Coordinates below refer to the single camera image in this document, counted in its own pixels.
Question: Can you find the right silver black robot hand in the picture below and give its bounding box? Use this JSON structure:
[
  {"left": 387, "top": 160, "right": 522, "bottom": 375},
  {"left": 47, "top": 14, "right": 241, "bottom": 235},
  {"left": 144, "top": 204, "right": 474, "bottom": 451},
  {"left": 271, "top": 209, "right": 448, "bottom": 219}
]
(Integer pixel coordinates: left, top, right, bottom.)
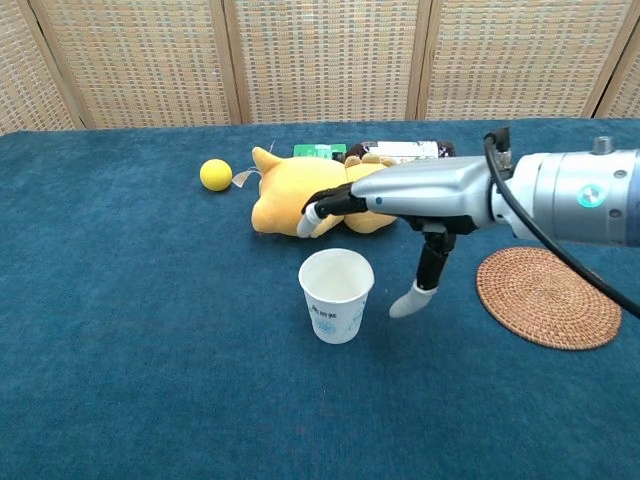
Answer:
[{"left": 296, "top": 154, "right": 501, "bottom": 319}]

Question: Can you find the white paper cup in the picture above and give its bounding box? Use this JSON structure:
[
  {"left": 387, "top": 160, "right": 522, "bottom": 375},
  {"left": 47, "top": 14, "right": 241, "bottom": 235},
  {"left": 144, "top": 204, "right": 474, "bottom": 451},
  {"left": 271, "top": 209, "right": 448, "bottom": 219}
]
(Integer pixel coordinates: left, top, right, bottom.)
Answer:
[{"left": 298, "top": 248, "right": 376, "bottom": 346}]

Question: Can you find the round woven rattan coaster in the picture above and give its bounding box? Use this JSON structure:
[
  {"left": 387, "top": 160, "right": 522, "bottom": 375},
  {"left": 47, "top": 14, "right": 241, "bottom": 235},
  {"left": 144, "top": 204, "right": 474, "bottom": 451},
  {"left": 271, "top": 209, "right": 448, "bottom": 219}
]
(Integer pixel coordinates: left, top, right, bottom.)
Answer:
[{"left": 475, "top": 246, "right": 623, "bottom": 351}]

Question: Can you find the dark tea bottle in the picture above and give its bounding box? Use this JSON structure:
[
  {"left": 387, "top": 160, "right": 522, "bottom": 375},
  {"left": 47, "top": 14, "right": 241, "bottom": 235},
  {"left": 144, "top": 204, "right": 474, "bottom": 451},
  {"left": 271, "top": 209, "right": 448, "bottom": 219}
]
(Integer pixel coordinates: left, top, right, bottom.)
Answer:
[{"left": 344, "top": 140, "right": 457, "bottom": 166}]

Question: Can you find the green foil packet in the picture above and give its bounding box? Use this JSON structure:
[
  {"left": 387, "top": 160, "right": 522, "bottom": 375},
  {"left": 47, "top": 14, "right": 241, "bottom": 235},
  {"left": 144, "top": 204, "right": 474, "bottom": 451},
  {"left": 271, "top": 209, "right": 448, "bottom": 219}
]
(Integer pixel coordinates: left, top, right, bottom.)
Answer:
[{"left": 292, "top": 142, "right": 349, "bottom": 162}]

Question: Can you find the yellow plush toy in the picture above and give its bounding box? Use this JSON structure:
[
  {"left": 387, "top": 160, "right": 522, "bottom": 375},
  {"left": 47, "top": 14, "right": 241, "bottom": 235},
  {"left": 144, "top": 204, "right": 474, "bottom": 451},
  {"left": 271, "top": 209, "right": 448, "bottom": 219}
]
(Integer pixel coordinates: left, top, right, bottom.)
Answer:
[{"left": 232, "top": 146, "right": 401, "bottom": 237}]

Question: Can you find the woven bamboo screen panel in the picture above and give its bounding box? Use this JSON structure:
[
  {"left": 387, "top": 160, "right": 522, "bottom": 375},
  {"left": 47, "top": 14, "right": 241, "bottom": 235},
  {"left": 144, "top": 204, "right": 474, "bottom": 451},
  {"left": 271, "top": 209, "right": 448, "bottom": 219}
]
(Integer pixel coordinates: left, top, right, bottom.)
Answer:
[
  {"left": 29, "top": 0, "right": 242, "bottom": 131},
  {"left": 418, "top": 0, "right": 632, "bottom": 121},
  {"left": 0, "top": 0, "right": 87, "bottom": 136},
  {"left": 223, "top": 0, "right": 432, "bottom": 125},
  {"left": 594, "top": 24, "right": 640, "bottom": 120}
]

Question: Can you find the yellow foam ball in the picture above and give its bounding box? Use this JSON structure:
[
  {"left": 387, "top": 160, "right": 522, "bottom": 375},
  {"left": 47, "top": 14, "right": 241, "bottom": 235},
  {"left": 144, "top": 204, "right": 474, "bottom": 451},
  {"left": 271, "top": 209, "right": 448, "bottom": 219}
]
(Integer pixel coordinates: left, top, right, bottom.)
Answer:
[{"left": 199, "top": 158, "right": 234, "bottom": 192}]

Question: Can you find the blue carpet table cover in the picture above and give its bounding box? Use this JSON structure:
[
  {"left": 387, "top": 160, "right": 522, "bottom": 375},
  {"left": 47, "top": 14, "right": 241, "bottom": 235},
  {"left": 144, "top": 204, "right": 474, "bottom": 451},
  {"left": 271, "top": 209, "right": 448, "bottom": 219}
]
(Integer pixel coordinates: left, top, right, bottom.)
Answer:
[{"left": 0, "top": 117, "right": 640, "bottom": 480}]

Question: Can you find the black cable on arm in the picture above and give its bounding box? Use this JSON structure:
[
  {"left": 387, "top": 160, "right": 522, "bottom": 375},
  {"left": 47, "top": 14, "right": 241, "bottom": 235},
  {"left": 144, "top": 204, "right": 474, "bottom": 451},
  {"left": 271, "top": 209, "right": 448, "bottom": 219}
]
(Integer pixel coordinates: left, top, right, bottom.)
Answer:
[{"left": 482, "top": 126, "right": 640, "bottom": 319}]

